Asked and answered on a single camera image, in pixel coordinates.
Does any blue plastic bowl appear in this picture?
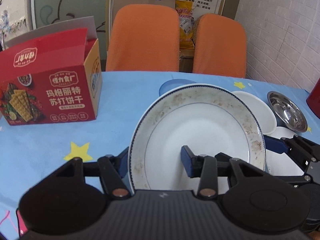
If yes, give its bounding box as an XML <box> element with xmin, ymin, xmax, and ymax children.
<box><xmin>158</xmin><ymin>79</ymin><xmax>196</xmax><ymax>97</ymax></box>

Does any red cracker box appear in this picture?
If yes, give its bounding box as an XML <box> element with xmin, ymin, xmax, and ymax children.
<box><xmin>1</xmin><ymin>16</ymin><xmax>103</xmax><ymax>126</ymax></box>

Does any red thermos jug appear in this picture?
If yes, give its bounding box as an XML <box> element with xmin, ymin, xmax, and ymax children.
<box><xmin>306</xmin><ymin>79</ymin><xmax>320</xmax><ymax>118</ymax></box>

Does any blue-rimmed white plate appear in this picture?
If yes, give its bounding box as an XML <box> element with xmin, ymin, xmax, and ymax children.
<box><xmin>128</xmin><ymin>83</ymin><xmax>266</xmax><ymax>191</ymax></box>

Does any frosted glass door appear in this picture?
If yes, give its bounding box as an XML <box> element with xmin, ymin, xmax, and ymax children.
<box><xmin>27</xmin><ymin>0</ymin><xmax>108</xmax><ymax>70</ymax></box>

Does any orange chair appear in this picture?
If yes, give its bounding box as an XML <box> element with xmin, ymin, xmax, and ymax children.
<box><xmin>193</xmin><ymin>14</ymin><xmax>247</xmax><ymax>78</ymax></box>
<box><xmin>106</xmin><ymin>4</ymin><xmax>180</xmax><ymax>72</ymax></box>

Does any floral white oval plate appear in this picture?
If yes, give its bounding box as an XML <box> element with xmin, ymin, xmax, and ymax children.
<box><xmin>233</xmin><ymin>91</ymin><xmax>277</xmax><ymax>135</ymax></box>

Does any left orange chair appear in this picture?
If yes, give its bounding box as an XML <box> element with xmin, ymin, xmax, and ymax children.
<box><xmin>106</xmin><ymin>4</ymin><xmax>180</xmax><ymax>72</ymax></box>

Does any blue cartoon pig tablecloth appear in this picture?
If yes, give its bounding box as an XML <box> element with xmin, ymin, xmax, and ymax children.
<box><xmin>1</xmin><ymin>72</ymin><xmax>319</xmax><ymax>239</ymax></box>

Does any yellow snack bag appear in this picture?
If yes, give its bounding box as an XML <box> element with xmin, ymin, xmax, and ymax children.
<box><xmin>175</xmin><ymin>0</ymin><xmax>195</xmax><ymax>49</ymax></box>

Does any right orange chair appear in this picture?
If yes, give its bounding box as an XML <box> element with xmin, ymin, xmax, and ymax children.
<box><xmin>193</xmin><ymin>14</ymin><xmax>247</xmax><ymax>78</ymax></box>

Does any stainless steel bowl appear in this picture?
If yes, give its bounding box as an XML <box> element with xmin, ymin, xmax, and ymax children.
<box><xmin>267</xmin><ymin>91</ymin><xmax>308</xmax><ymax>133</ymax></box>

